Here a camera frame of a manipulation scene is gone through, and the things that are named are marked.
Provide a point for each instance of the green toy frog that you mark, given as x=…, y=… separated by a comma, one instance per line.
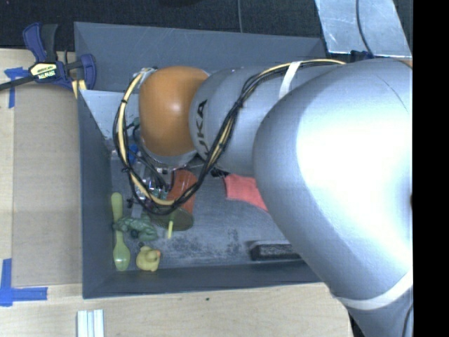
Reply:
x=137, y=226

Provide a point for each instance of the grey metal bin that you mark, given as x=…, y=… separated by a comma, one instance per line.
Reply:
x=210, y=223

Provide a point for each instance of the red cloth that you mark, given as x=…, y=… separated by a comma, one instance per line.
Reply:
x=242, y=190

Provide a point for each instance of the dark flat block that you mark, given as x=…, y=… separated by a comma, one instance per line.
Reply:
x=271, y=252

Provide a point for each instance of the flat brown cardboard board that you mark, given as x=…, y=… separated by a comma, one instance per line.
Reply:
x=45, y=188

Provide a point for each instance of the yellow-green plastic spoon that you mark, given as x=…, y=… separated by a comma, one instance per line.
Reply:
x=121, y=255

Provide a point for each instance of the red-brown cup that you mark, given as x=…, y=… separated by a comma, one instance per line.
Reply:
x=184, y=184

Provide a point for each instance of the yellow rubber duck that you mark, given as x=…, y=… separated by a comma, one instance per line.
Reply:
x=147, y=259

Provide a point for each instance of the thin yellow stick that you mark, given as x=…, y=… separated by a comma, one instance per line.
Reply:
x=170, y=229

